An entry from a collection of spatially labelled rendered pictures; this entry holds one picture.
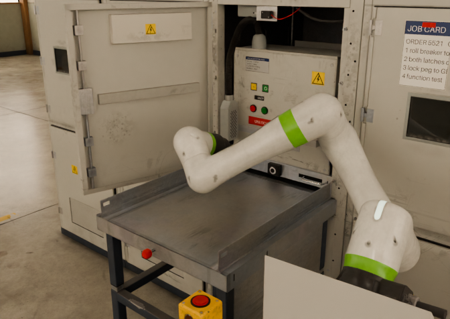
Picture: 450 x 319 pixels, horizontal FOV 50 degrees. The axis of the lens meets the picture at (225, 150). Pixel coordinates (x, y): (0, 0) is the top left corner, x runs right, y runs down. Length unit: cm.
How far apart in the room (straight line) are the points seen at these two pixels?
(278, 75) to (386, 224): 97
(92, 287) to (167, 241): 141
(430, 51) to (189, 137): 80
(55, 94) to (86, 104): 124
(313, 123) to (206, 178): 37
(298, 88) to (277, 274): 99
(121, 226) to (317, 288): 84
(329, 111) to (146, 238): 72
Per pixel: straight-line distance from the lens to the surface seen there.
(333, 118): 145
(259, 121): 210
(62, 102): 312
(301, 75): 195
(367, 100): 177
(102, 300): 287
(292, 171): 205
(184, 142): 157
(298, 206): 175
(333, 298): 111
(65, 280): 310
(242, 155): 149
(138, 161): 211
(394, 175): 179
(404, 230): 125
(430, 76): 168
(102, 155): 204
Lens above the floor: 163
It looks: 19 degrees down
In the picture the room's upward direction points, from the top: straight up
